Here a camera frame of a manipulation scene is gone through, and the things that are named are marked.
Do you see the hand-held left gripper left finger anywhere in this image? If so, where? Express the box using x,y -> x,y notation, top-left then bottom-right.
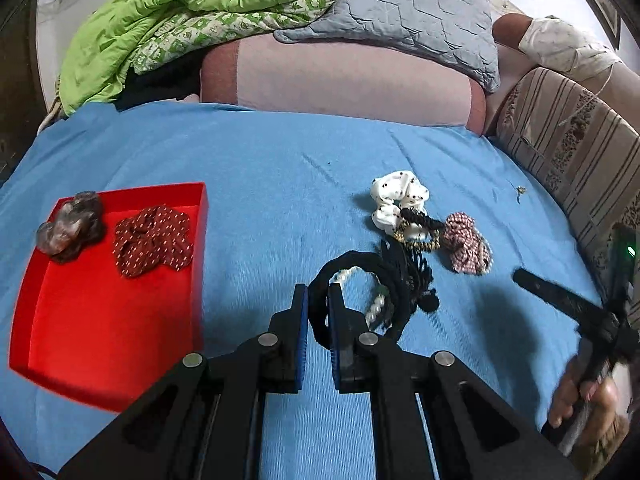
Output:
57,283 -> 308,480

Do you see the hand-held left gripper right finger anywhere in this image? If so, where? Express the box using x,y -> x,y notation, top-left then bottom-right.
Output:
327,281 -> 583,480

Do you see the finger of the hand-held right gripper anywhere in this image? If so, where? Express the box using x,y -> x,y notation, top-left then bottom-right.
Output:
513,267 -> 615,330

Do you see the white pearl bracelet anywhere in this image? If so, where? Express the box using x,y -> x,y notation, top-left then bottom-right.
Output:
334,266 -> 389,329

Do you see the black hair band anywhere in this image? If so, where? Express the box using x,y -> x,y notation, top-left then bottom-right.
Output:
307,250 -> 403,347

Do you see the red white checked scrunchie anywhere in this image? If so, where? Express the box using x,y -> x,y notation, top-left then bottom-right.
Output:
442,212 -> 495,277

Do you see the black hair claw clip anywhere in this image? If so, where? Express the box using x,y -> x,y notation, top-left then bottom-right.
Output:
379,240 -> 441,314

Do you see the gold and black hair tie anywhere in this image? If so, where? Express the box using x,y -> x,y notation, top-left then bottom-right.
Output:
394,229 -> 444,257

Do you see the black braided hair tie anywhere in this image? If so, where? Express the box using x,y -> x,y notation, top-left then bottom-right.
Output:
397,207 -> 446,233

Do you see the white printed scrunchie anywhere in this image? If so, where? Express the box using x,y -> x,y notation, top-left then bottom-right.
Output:
370,171 -> 432,242

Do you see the red tray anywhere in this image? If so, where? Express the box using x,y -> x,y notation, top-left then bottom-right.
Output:
9,182 -> 208,413

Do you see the person's right forearm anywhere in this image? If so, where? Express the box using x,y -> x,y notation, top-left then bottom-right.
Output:
570,417 -> 635,478

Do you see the person's right hand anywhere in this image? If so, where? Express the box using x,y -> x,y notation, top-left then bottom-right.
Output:
547,355 -> 632,461

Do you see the striped floral cushion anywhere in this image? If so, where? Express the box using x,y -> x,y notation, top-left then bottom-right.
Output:
492,67 -> 640,293

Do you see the blue bed sheet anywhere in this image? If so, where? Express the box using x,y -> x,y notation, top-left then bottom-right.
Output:
0,102 -> 608,480

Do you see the dark red dotted scrunchie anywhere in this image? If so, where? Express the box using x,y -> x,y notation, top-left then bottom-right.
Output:
112,204 -> 195,278

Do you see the white cloth bundle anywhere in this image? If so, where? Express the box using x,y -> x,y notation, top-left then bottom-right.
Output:
518,16 -> 622,86

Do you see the grey brown sheer scrunchie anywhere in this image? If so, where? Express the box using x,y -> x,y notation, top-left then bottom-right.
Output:
36,191 -> 107,264

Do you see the pink bolster pillow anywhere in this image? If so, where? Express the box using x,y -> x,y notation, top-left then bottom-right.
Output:
200,35 -> 487,137

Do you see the brown pillow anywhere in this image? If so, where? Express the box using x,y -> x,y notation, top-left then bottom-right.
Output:
492,12 -> 537,57

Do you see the dark clothing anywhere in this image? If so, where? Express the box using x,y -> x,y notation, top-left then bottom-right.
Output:
117,55 -> 206,111

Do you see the grey quilted pillow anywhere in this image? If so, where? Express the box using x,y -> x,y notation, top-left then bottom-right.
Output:
274,0 -> 502,93

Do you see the green quilt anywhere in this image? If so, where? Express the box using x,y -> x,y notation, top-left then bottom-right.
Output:
57,0 -> 351,113

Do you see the dark wooden furniture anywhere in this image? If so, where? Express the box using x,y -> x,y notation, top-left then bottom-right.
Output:
0,0 -> 51,186

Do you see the white cord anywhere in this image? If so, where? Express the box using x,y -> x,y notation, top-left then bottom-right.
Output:
37,100 -> 64,136

